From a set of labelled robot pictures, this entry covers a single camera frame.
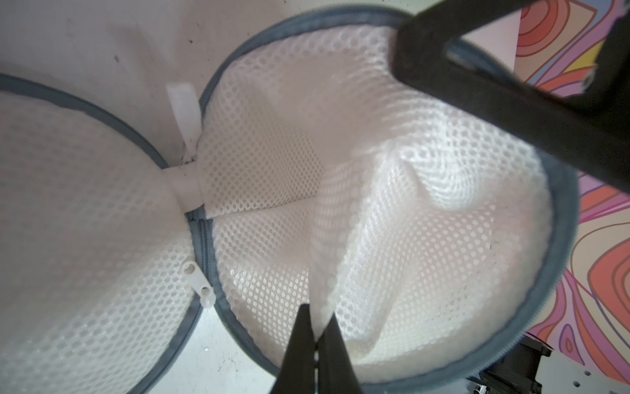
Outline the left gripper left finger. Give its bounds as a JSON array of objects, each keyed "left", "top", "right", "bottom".
[{"left": 270, "top": 304, "right": 316, "bottom": 394}]

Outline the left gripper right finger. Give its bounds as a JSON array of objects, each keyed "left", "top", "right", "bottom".
[{"left": 316, "top": 315, "right": 363, "bottom": 394}]

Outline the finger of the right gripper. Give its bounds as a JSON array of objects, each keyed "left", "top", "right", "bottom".
[
  {"left": 393, "top": 1, "right": 629, "bottom": 192},
  {"left": 562, "top": 19, "right": 629, "bottom": 128}
]

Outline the white mesh laundry bag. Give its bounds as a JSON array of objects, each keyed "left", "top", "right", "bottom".
[{"left": 1, "top": 7, "right": 579, "bottom": 393}]

